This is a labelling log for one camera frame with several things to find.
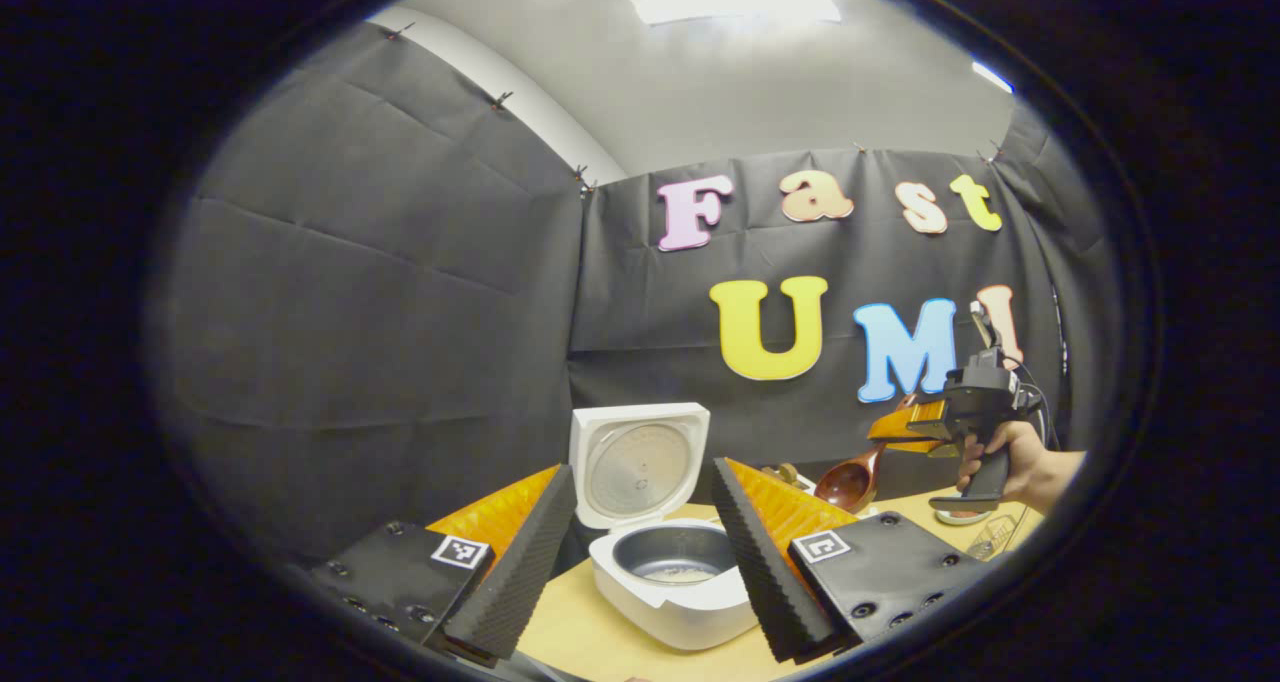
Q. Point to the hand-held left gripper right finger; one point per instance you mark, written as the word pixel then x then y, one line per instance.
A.
pixel 760 562

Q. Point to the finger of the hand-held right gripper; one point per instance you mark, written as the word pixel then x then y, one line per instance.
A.
pixel 905 422
pixel 942 449

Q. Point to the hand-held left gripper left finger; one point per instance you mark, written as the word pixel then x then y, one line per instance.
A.
pixel 525 562

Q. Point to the brown wooden spoon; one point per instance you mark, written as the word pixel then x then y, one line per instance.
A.
pixel 848 484

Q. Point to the white rice cooker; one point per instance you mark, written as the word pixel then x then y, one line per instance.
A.
pixel 640 617

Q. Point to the pale green plate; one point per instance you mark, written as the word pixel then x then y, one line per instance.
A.
pixel 960 517

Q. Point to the black backdrop cloth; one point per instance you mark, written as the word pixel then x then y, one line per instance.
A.
pixel 380 312

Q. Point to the small ceiling light panel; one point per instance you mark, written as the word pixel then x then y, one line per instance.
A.
pixel 992 77

